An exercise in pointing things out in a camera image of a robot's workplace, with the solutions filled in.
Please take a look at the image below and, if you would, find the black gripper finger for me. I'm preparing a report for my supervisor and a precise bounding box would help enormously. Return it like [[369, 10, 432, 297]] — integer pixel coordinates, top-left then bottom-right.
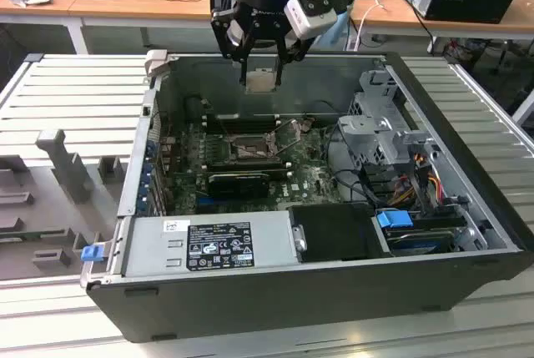
[[210, 5, 256, 85], [274, 35, 315, 86]]

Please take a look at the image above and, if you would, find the silver square CPU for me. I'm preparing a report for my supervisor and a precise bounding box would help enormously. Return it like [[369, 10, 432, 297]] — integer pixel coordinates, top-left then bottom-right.
[[244, 67, 280, 95]]

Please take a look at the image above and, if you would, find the thin wire locking lever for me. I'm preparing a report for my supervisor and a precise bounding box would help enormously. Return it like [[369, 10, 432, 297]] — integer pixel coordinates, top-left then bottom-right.
[[217, 117, 238, 151], [273, 132, 310, 158]]

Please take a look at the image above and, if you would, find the metal socket cover frame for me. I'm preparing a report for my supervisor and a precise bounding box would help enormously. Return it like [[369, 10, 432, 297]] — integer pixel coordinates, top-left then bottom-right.
[[269, 117, 305, 157]]

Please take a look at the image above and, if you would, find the CPU socket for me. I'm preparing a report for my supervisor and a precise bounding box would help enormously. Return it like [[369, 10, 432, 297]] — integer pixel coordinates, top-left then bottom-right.
[[227, 134, 280, 164]]

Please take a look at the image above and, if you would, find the black RAM stick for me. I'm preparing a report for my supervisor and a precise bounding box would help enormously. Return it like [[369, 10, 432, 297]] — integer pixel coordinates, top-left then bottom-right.
[[206, 114, 280, 125], [205, 165, 291, 179]]

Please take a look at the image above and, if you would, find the wooden desk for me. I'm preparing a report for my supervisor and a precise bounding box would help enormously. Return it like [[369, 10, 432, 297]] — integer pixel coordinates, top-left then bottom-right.
[[0, 0, 534, 57]]

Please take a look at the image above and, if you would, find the grey metal drive cage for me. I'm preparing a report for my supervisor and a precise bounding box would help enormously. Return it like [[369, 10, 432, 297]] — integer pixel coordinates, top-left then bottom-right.
[[335, 68, 440, 168]]

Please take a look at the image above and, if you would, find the green motherboard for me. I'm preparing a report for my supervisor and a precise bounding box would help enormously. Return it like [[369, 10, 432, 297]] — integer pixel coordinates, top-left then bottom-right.
[[166, 114, 348, 216]]

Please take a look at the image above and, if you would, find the black graphics card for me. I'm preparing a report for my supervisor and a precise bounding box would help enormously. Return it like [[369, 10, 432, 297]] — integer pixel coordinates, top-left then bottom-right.
[[206, 171, 270, 200]]

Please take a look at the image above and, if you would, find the black plastic shroud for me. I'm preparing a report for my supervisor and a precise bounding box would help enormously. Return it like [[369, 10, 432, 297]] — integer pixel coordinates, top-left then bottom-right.
[[287, 203, 394, 264]]

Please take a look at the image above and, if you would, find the blue disk carrier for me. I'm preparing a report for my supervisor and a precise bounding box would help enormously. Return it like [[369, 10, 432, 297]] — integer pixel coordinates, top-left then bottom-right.
[[375, 208, 415, 233]]

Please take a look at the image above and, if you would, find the grey power supply unit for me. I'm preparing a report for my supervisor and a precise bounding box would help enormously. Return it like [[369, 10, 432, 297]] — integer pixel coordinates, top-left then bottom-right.
[[106, 209, 302, 280]]

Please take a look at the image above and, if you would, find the hard disk drive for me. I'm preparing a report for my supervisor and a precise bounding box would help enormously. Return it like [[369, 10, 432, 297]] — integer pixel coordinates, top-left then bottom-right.
[[385, 228, 456, 257]]

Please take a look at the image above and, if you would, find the grey parts rack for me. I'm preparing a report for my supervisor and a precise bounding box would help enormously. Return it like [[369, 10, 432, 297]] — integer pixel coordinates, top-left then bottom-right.
[[0, 128, 131, 282]]

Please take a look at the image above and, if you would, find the blue case latch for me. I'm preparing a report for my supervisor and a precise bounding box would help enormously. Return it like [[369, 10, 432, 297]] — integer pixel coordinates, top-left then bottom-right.
[[81, 245, 103, 263]]

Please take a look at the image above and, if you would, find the black open PC case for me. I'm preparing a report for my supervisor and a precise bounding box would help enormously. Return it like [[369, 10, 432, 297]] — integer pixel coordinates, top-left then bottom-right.
[[78, 49, 534, 345]]

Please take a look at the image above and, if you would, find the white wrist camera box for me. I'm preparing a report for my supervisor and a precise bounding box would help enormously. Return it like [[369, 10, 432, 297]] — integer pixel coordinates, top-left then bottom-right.
[[285, 0, 339, 38]]

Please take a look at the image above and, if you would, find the grey plastic case handle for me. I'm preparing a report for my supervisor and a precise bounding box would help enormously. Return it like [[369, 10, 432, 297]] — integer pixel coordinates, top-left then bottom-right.
[[144, 49, 169, 80]]

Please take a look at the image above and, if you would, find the white cable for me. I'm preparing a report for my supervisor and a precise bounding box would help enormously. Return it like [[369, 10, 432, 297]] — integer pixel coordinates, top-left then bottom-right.
[[347, 0, 387, 51]]

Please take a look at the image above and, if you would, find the black power cable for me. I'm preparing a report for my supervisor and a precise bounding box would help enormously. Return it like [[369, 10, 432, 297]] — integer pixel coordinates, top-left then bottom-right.
[[395, 0, 437, 53]]

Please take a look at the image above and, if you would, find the coloured wire bundle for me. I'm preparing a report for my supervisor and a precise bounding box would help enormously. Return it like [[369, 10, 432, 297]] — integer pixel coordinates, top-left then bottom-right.
[[390, 156, 444, 209]]

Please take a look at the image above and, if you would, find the silver shroud handle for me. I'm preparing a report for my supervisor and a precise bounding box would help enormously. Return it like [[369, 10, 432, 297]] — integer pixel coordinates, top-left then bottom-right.
[[291, 224, 310, 253]]

